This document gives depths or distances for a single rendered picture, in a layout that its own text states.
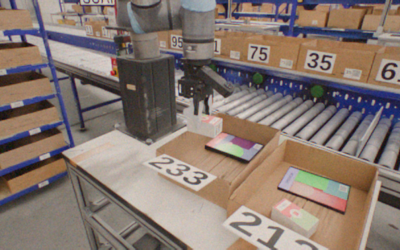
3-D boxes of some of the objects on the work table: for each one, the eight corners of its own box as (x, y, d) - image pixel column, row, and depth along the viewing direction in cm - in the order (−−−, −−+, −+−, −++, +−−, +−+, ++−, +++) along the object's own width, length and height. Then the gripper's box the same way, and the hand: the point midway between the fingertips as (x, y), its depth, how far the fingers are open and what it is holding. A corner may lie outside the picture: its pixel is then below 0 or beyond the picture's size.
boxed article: (303, 244, 61) (307, 231, 59) (270, 219, 68) (272, 206, 66) (315, 232, 64) (319, 219, 62) (281, 209, 71) (284, 197, 69)
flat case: (344, 216, 69) (345, 211, 68) (276, 190, 78) (277, 186, 77) (350, 188, 79) (351, 184, 78) (289, 168, 88) (290, 165, 87)
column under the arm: (149, 146, 103) (140, 65, 88) (112, 127, 117) (99, 55, 103) (190, 124, 121) (189, 53, 106) (153, 110, 135) (148, 47, 121)
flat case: (248, 165, 88) (249, 161, 87) (204, 147, 98) (204, 144, 97) (264, 148, 98) (265, 144, 97) (223, 134, 108) (223, 131, 107)
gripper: (194, 53, 80) (194, 114, 89) (171, 60, 70) (174, 127, 80) (219, 55, 76) (216, 119, 85) (198, 63, 66) (198, 134, 76)
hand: (203, 122), depth 81 cm, fingers closed on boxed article, 6 cm apart
